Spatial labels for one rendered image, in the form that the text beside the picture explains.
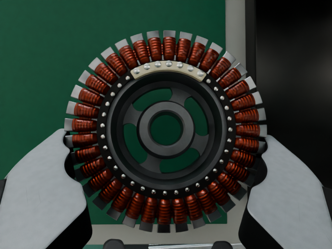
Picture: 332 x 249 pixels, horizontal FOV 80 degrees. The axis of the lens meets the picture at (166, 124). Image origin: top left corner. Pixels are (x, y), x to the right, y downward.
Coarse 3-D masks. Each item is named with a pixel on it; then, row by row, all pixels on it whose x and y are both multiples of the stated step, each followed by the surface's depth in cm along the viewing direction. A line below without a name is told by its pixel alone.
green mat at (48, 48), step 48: (0, 0) 19; (48, 0) 20; (96, 0) 20; (144, 0) 20; (192, 0) 20; (0, 48) 19; (48, 48) 19; (96, 48) 19; (0, 96) 19; (48, 96) 19; (144, 96) 19; (0, 144) 19; (96, 192) 19
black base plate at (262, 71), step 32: (256, 0) 18; (288, 0) 18; (320, 0) 18; (256, 32) 18; (288, 32) 18; (320, 32) 18; (256, 64) 18; (288, 64) 18; (320, 64) 18; (288, 96) 18; (320, 96) 18; (288, 128) 18; (320, 128) 18; (320, 160) 17
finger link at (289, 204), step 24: (264, 168) 9; (288, 168) 9; (264, 192) 8; (288, 192) 8; (312, 192) 8; (264, 216) 7; (288, 216) 7; (312, 216) 7; (240, 240) 7; (264, 240) 6; (288, 240) 6; (312, 240) 6
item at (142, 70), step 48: (144, 48) 11; (192, 48) 11; (96, 96) 11; (192, 96) 13; (240, 96) 11; (96, 144) 11; (144, 144) 11; (192, 144) 13; (240, 144) 11; (144, 192) 11; (192, 192) 11; (240, 192) 11
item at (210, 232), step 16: (240, 0) 20; (240, 16) 20; (240, 32) 20; (240, 48) 20; (240, 80) 20; (240, 208) 19; (112, 224) 19; (208, 224) 19; (224, 224) 19; (96, 240) 19; (128, 240) 19; (144, 240) 19; (160, 240) 19; (176, 240) 19; (192, 240) 19; (208, 240) 19; (224, 240) 19
